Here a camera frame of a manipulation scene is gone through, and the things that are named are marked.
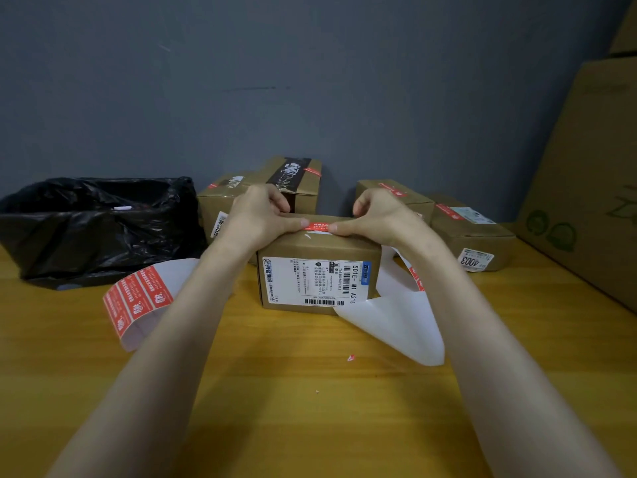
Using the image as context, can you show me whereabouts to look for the person's left hand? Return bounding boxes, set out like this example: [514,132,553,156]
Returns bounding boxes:
[214,183,311,258]

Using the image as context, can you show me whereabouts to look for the person's right hand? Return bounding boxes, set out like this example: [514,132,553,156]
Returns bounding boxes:
[326,187,445,263]

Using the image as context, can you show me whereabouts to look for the small brown cardboard box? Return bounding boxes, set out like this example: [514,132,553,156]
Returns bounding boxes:
[354,179,437,224]
[257,214,383,316]
[197,171,257,243]

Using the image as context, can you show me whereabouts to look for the long brown cardboard box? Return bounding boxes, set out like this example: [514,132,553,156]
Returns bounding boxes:
[429,195,517,273]

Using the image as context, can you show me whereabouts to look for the box with black tape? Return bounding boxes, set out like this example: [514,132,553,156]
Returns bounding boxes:
[248,156,323,214]

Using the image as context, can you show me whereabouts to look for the white blue shipping label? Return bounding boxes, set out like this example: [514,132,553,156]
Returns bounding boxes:
[263,257,373,308]

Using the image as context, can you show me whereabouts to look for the white barcode label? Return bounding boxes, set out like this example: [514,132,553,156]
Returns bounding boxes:
[450,206,497,225]

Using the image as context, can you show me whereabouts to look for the white end label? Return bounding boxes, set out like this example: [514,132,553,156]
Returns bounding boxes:
[457,248,495,273]

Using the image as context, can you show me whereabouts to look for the white backing paper strip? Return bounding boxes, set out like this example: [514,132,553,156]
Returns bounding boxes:
[333,246,445,368]

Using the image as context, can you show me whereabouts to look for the red sticker label strip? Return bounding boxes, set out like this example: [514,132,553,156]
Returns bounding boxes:
[103,258,200,353]

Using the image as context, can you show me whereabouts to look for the person's right forearm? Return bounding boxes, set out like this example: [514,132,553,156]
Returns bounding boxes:
[403,238,620,478]

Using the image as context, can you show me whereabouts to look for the person's left forearm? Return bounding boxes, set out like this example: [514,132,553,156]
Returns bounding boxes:
[47,241,255,478]

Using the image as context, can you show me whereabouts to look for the black plastic trash bag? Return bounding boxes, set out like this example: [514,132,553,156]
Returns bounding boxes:
[0,177,208,291]

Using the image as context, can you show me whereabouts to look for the large green printed carton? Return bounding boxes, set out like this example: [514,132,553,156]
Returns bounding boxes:
[516,56,637,312]
[609,4,637,56]

